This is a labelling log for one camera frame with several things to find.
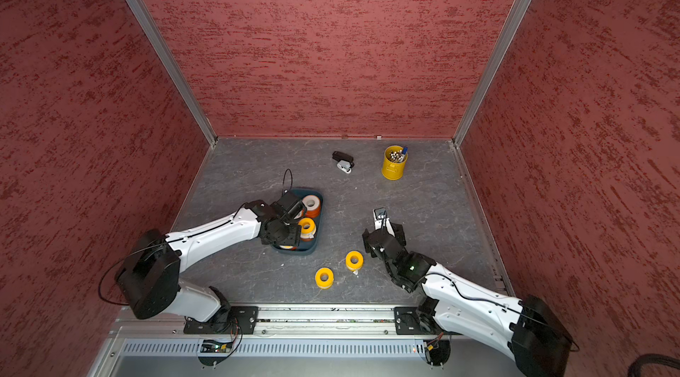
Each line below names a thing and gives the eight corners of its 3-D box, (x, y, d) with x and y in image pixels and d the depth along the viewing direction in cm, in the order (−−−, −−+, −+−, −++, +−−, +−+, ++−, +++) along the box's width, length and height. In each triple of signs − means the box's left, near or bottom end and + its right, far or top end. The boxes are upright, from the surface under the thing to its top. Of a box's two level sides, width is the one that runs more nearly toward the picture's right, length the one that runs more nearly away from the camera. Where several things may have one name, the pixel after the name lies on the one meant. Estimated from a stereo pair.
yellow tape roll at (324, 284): (315, 288, 82) (314, 287, 80) (316, 269, 86) (316, 267, 84) (333, 288, 82) (332, 287, 80) (333, 269, 86) (333, 267, 84)
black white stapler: (326, 163, 114) (326, 158, 112) (334, 154, 118) (334, 149, 116) (349, 174, 110) (349, 170, 108) (356, 164, 114) (357, 160, 112)
